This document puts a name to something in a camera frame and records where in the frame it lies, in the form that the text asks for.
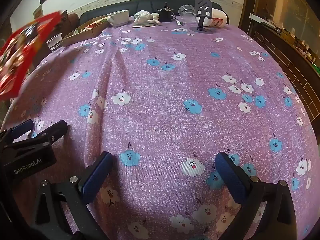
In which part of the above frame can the pile of assorted packets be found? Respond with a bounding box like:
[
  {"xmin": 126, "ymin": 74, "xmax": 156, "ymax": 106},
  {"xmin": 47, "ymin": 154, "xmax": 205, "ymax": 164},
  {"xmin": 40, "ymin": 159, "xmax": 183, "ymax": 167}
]
[{"xmin": 72, "ymin": 20, "xmax": 109, "ymax": 34}]

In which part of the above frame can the clear plastic cup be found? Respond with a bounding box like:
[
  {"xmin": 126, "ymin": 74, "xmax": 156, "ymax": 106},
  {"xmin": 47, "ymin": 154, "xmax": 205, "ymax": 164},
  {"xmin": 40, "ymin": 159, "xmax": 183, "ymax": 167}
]
[{"xmin": 46, "ymin": 33, "xmax": 65, "ymax": 53}]

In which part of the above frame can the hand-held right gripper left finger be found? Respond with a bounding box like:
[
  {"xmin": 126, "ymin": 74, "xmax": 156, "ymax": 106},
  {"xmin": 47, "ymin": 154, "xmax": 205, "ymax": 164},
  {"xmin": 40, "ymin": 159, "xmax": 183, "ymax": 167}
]
[{"xmin": 31, "ymin": 151, "xmax": 114, "ymax": 240}]

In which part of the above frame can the black device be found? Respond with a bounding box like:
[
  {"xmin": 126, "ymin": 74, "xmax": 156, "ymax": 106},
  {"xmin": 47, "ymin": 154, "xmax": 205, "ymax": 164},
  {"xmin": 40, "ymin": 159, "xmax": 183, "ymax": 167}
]
[{"xmin": 155, "ymin": 2, "xmax": 177, "ymax": 22}]

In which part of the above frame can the brown cardboard box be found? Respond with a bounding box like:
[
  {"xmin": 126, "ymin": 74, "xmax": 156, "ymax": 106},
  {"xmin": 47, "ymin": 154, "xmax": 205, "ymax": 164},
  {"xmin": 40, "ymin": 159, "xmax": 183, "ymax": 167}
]
[{"xmin": 61, "ymin": 15, "xmax": 112, "ymax": 47}]

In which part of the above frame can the black leather sofa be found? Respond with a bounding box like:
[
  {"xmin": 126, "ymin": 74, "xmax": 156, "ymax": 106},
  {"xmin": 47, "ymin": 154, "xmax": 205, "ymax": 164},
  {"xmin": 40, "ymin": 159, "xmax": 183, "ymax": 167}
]
[{"xmin": 79, "ymin": 0, "xmax": 223, "ymax": 24}]

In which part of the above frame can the red box with white inside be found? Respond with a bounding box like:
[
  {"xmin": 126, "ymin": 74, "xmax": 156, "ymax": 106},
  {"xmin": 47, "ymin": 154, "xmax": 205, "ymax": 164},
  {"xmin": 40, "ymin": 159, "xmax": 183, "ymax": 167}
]
[{"xmin": 0, "ymin": 11, "xmax": 62, "ymax": 101}]

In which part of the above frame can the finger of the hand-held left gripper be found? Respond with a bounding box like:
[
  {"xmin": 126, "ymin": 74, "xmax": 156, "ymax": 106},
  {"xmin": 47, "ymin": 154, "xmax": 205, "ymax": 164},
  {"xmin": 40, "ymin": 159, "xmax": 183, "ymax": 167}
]
[
  {"xmin": 32, "ymin": 120, "xmax": 68, "ymax": 145},
  {"xmin": 7, "ymin": 119, "xmax": 35, "ymax": 140}
]

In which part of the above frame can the brown armchair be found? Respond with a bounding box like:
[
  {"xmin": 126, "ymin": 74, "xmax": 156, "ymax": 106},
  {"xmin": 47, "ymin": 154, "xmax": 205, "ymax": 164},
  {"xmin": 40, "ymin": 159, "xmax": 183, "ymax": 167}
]
[{"xmin": 59, "ymin": 10, "xmax": 80, "ymax": 28}]

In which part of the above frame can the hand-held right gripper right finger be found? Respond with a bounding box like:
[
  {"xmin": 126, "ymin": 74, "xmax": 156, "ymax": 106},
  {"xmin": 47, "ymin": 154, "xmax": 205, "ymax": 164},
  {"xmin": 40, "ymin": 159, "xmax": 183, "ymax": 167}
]
[{"xmin": 215, "ymin": 152, "xmax": 299, "ymax": 240}]

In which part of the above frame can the dark wooden cabinet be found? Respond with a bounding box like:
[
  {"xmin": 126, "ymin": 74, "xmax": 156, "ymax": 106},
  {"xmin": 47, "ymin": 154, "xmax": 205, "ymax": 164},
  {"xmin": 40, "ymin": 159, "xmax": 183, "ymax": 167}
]
[{"xmin": 239, "ymin": 0, "xmax": 320, "ymax": 120}]

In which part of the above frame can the clear glass bowl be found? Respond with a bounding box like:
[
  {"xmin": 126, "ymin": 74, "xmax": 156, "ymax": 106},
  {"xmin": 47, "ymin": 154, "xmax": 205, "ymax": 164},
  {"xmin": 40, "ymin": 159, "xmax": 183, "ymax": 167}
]
[{"xmin": 178, "ymin": 4, "xmax": 197, "ymax": 22}]

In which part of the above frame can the grey phone stand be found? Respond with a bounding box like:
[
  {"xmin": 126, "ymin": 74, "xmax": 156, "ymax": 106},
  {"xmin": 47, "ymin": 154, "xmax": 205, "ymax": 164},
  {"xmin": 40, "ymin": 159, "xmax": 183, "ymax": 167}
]
[{"xmin": 189, "ymin": 0, "xmax": 214, "ymax": 35}]

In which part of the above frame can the purple floral tablecloth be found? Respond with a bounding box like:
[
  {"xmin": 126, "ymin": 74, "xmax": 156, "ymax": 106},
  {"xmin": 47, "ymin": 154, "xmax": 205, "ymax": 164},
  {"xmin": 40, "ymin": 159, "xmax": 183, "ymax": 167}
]
[{"xmin": 0, "ymin": 20, "xmax": 317, "ymax": 240}]

